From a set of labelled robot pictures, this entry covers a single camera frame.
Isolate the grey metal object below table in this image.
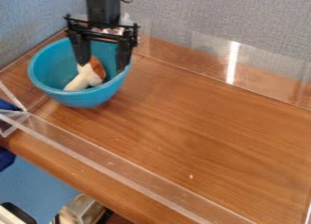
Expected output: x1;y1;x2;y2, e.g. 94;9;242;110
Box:
50;194;106;224

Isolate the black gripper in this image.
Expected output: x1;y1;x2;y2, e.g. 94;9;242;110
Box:
64;0;139;73

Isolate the blue plastic bowl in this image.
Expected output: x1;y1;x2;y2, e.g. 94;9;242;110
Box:
28;38;131;108

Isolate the white brown toy mushroom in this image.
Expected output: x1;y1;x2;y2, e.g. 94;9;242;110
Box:
64;56;106;91

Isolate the blue cloth object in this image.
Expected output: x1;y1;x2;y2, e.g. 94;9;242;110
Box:
0;98;20;171

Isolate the clear acrylic barrier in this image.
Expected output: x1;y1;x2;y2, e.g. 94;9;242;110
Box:
0;33;311;224

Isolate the black white object below table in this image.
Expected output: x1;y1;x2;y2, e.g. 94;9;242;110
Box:
0;202;36;224

